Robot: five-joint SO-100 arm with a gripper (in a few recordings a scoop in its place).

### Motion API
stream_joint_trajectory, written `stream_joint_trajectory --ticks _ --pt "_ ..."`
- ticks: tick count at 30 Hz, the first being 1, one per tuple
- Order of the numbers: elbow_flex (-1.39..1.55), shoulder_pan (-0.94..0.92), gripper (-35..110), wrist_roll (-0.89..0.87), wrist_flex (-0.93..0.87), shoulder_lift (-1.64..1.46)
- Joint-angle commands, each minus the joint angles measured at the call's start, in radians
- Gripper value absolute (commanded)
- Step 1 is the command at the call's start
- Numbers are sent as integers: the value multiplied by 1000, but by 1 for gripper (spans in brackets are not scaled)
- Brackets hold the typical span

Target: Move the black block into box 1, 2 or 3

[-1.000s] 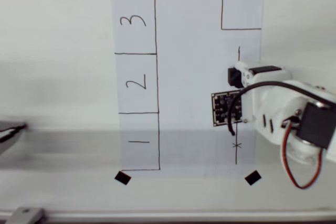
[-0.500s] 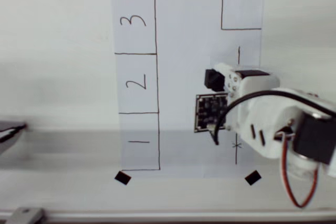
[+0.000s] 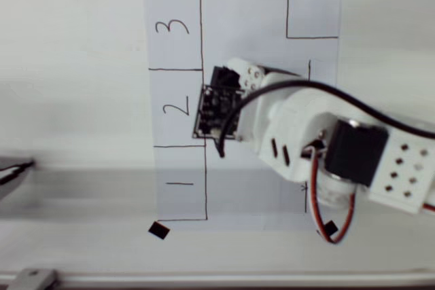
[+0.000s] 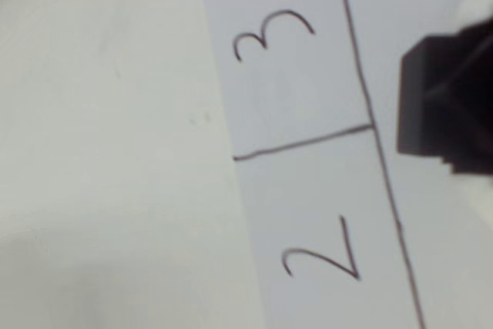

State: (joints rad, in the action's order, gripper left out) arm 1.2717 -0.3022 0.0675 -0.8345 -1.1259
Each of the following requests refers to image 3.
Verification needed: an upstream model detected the white paper sheet with markings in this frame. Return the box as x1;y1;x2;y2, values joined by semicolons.
141;0;343;233

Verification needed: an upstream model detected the black tape piece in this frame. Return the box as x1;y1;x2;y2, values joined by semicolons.
321;220;340;238
147;221;171;240

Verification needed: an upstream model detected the grey tool at left edge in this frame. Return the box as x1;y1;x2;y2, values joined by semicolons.
0;156;35;202

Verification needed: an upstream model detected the black camera circuit board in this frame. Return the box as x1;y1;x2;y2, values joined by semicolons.
192;84;246;141

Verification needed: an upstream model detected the black camera cable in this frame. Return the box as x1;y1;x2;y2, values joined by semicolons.
216;80;435;159

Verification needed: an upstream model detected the red white black servo cable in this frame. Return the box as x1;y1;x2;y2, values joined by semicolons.
300;145;356;245

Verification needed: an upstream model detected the grey metal bracket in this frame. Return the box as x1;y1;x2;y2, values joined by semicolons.
10;268;59;290

